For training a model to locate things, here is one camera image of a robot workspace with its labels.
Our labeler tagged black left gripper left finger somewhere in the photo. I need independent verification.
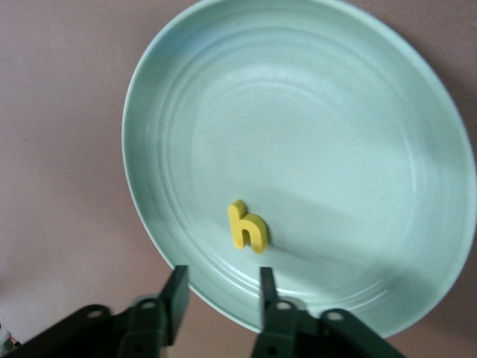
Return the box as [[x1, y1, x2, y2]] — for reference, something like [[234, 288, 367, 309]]
[[14, 265, 190, 358]]

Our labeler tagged green plate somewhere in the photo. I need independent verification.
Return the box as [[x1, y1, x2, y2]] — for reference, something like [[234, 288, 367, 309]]
[[121, 0, 477, 339]]

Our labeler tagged yellow lowercase letter h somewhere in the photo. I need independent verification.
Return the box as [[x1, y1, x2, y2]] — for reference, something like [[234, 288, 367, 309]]
[[227, 199, 269, 255]]

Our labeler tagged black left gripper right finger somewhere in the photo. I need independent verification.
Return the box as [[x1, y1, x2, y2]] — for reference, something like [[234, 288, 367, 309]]
[[250, 266, 405, 358]]

